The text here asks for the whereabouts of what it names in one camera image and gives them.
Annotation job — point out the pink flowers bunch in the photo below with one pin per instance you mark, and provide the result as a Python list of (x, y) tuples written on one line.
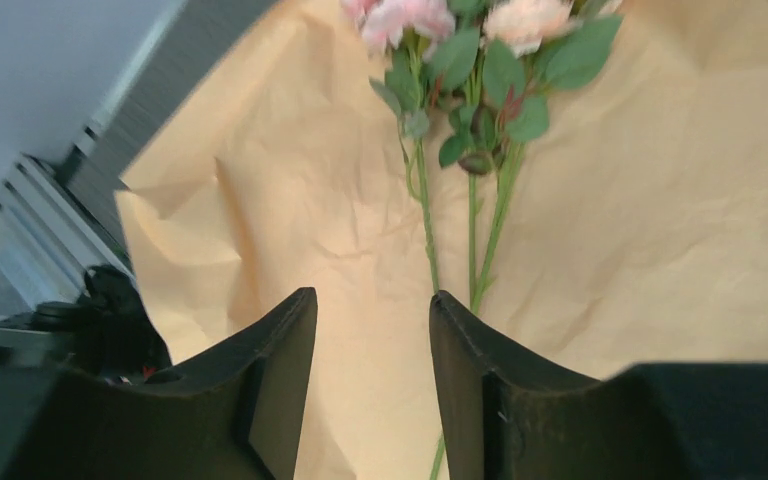
[(490, 67)]

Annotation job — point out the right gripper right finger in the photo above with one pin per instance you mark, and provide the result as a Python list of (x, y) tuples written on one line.
[(509, 413)]

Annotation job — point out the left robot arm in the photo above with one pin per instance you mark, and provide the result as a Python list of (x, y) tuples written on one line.
[(105, 332)]

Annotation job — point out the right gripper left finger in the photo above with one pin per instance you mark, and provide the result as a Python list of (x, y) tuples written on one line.
[(234, 411)]

